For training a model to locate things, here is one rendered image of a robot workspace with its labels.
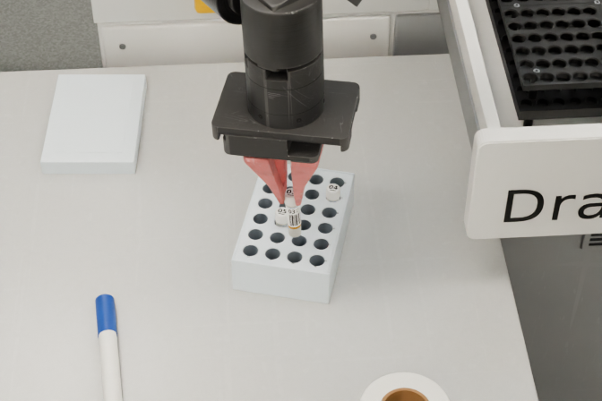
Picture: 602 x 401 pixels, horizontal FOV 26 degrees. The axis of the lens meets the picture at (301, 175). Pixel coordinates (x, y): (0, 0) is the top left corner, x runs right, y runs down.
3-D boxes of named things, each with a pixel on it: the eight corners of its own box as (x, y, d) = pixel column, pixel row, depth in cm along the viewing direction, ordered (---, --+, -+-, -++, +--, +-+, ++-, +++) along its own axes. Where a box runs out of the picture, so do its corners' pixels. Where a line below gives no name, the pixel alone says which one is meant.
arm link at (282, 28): (269, 12, 86) (338, -20, 88) (212, -36, 90) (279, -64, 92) (274, 92, 91) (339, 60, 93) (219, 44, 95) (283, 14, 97)
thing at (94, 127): (135, 174, 122) (133, 161, 121) (42, 174, 122) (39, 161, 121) (147, 86, 131) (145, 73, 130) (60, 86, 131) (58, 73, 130)
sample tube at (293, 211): (301, 239, 106) (297, 198, 103) (286, 238, 106) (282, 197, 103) (304, 228, 107) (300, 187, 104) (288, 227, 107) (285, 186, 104)
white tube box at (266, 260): (329, 304, 111) (330, 275, 108) (232, 289, 112) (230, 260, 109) (353, 202, 119) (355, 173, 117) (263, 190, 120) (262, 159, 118)
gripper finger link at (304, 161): (247, 165, 107) (239, 76, 100) (333, 174, 106) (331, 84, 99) (229, 224, 102) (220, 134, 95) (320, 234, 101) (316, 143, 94)
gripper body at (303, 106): (230, 89, 101) (223, 12, 96) (360, 101, 100) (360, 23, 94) (211, 145, 96) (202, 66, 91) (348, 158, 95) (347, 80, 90)
